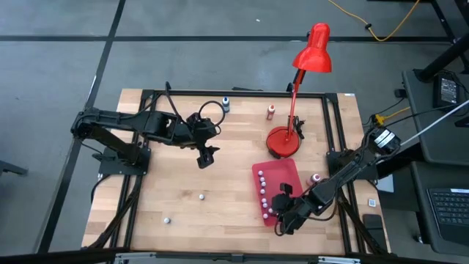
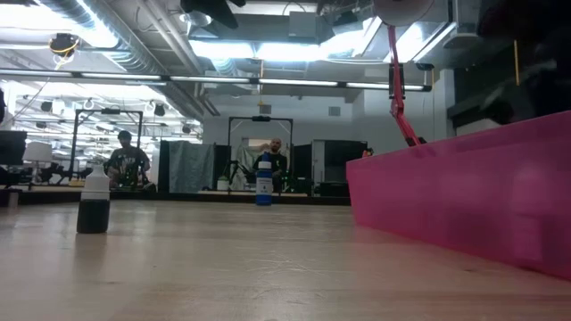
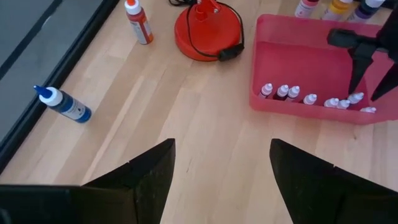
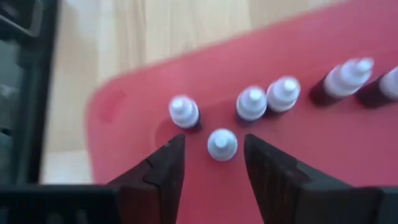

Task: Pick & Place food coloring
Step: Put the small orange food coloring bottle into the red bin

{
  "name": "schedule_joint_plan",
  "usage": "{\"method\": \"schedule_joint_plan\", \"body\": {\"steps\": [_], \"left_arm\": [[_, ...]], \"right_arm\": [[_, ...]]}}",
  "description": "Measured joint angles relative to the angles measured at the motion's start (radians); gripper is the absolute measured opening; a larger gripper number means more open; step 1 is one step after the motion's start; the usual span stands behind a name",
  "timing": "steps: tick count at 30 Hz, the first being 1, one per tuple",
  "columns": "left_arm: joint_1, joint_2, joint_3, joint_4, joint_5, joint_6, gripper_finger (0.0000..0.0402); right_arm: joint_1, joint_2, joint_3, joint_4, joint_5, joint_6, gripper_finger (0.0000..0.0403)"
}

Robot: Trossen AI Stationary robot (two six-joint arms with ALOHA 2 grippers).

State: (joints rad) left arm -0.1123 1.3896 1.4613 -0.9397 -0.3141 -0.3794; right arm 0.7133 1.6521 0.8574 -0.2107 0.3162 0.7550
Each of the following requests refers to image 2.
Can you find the blue-capped small bottle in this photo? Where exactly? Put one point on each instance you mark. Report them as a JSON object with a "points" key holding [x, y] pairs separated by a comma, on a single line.
{"points": [[264, 187]]}

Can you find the orange-capped red bottle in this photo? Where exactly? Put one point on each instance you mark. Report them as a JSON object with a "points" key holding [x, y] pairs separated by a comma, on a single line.
{"points": [[367, 153]]}

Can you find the small red food coloring bottle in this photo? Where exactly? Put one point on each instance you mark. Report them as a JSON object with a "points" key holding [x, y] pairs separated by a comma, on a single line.
{"points": [[93, 214]]}

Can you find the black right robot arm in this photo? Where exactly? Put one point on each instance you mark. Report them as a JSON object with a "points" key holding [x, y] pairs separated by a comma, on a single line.
{"points": [[535, 18]]}

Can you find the black overhead light bar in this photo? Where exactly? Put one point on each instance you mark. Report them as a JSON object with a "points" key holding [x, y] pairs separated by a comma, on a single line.
{"points": [[209, 79]]}

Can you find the grey curtain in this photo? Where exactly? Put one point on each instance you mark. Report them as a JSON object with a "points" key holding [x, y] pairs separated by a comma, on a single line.
{"points": [[192, 167]]}

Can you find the person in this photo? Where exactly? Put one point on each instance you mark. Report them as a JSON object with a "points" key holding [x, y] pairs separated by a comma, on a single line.
{"points": [[278, 162], [127, 162]]}

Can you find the white jar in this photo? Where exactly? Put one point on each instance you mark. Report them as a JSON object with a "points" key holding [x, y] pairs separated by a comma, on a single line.
{"points": [[222, 183]]}

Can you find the black cabinet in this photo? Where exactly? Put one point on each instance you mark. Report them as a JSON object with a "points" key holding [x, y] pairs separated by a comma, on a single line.
{"points": [[343, 165]]}

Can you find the white table lamp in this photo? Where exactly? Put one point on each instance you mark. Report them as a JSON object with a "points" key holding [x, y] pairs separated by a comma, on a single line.
{"points": [[38, 151]]}

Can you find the black monitor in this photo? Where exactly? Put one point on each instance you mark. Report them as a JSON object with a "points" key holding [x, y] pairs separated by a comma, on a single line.
{"points": [[11, 147]]}

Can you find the pink plastic tray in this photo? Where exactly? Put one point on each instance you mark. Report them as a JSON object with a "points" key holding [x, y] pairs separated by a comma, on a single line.
{"points": [[446, 200]]}

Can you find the black gantry frame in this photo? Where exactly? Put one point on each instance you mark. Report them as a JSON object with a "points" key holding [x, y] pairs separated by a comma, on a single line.
{"points": [[109, 111], [261, 118]]}

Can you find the black aluminium table frame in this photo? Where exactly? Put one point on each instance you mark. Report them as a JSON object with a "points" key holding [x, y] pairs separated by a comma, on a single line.
{"points": [[156, 196]]}

